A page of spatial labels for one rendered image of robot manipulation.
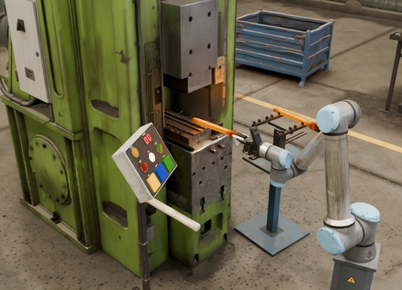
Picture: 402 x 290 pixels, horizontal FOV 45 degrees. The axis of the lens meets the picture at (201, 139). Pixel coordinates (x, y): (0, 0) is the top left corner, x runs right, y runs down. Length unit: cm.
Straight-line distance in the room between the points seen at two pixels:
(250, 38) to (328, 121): 461
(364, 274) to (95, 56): 190
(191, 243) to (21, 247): 127
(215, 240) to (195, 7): 162
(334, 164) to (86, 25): 154
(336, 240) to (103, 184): 159
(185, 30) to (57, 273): 186
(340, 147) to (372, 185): 224
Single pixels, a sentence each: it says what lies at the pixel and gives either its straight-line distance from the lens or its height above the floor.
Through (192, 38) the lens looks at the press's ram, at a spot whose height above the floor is 158.
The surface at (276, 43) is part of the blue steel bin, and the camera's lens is 660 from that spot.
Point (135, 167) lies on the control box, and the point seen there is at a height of 112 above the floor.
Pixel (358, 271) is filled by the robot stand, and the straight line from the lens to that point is 274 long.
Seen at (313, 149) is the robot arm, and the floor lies 110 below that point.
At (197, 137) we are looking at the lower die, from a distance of 297.
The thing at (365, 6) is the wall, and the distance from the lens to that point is 1055.
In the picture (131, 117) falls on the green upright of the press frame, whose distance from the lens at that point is 274.
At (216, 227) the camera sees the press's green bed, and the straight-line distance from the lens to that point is 350.
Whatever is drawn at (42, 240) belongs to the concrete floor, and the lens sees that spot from 385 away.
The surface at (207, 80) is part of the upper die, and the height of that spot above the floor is 130.
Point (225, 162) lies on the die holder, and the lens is 318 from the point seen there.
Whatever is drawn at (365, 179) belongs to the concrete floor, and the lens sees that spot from 459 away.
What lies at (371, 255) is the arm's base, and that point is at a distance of 272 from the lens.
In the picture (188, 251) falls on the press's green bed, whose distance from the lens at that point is 335.
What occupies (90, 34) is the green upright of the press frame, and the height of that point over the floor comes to 156.
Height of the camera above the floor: 232
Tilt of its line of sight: 27 degrees down
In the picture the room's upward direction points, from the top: straight up
